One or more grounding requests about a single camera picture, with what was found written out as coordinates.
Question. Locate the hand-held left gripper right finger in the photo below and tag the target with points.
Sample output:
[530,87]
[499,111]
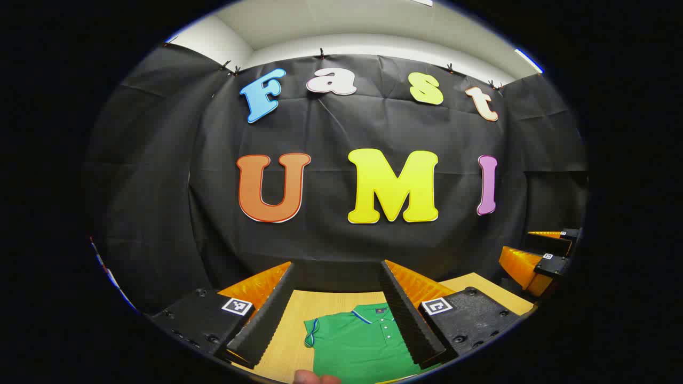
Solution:
[408,320]

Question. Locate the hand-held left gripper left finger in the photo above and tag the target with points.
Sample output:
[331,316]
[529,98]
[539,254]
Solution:
[267,320]

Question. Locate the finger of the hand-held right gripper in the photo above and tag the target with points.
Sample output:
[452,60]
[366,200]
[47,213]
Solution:
[520,266]
[549,244]

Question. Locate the black backdrop cloth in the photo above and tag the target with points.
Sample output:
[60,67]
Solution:
[331,128]

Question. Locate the green T-shirt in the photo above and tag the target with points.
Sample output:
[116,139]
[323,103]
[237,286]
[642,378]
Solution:
[357,346]

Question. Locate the ceiling light strip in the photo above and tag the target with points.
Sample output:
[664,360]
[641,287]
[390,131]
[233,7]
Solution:
[528,60]

